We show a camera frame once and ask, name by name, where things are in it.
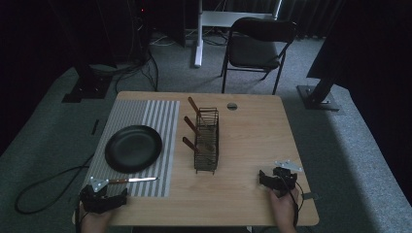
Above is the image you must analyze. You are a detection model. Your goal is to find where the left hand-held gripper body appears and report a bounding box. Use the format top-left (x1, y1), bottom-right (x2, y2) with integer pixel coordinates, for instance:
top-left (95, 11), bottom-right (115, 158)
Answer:
top-left (80, 176), bottom-right (128, 215)

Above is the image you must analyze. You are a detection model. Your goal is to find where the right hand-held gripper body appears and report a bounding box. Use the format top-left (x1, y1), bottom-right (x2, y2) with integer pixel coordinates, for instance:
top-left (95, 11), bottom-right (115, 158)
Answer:
top-left (271, 159), bottom-right (304, 198)

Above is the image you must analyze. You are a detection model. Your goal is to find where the wooden-handled table knife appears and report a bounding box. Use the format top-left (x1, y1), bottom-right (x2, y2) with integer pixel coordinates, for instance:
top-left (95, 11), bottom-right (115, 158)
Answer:
top-left (108, 176), bottom-right (159, 184)

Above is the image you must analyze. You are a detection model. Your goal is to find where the black wire cutlery rack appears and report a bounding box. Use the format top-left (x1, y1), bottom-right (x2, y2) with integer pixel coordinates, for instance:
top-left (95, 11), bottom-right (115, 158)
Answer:
top-left (193, 107), bottom-right (221, 176)

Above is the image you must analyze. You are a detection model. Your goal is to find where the person's left hand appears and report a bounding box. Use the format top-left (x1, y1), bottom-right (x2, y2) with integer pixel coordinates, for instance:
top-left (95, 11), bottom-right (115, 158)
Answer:
top-left (79, 205), bottom-right (114, 233)

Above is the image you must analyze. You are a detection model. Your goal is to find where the person's right hand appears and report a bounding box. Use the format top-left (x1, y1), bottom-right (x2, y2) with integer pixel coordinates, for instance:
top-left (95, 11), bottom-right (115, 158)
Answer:
top-left (266, 186), bottom-right (301, 233)

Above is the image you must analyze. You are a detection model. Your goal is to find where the black round plate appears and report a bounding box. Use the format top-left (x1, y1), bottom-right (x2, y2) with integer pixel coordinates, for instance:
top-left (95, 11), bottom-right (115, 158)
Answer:
top-left (104, 124), bottom-right (163, 174)

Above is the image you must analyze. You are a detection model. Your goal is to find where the black stand with square base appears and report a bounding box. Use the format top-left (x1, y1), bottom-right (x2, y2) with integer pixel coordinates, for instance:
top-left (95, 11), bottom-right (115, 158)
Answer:
top-left (296, 64), bottom-right (342, 113)

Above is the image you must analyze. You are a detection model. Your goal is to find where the grey striped placemat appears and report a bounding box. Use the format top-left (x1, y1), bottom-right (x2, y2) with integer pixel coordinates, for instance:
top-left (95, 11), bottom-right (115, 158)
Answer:
top-left (85, 99), bottom-right (181, 198)

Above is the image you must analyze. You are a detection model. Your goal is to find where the black stand with flat base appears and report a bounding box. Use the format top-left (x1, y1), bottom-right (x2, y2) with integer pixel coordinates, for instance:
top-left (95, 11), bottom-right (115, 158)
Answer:
top-left (61, 48), bottom-right (119, 104)

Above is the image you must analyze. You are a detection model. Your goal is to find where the black folding chair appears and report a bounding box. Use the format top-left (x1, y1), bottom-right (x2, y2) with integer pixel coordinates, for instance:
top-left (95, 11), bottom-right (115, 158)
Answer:
top-left (221, 17), bottom-right (298, 96)

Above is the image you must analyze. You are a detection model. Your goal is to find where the black computer tower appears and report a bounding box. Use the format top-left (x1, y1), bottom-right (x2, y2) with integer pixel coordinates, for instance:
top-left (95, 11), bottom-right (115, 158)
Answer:
top-left (127, 0), bottom-right (154, 64)

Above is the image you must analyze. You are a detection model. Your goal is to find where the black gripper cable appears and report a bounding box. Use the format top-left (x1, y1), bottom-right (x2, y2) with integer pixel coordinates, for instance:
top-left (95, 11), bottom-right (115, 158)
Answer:
top-left (280, 174), bottom-right (306, 229)

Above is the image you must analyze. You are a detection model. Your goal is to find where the black floor cable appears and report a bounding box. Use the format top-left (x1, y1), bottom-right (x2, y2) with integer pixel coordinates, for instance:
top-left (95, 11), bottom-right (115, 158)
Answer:
top-left (14, 153), bottom-right (95, 216)

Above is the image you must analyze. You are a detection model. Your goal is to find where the wooden-handled utensil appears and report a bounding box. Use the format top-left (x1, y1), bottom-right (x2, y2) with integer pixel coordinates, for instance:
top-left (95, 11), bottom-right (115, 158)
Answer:
top-left (183, 116), bottom-right (212, 147)
top-left (188, 96), bottom-right (208, 127)
top-left (182, 136), bottom-right (215, 163)

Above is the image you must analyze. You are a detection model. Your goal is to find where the bundle of floor cables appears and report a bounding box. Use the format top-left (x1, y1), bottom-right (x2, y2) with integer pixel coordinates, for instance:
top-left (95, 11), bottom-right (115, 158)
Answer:
top-left (90, 48), bottom-right (160, 93)

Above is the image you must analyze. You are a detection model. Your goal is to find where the white desk frame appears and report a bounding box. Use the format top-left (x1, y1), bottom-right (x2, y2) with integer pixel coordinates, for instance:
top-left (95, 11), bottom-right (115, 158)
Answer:
top-left (193, 0), bottom-right (284, 68)

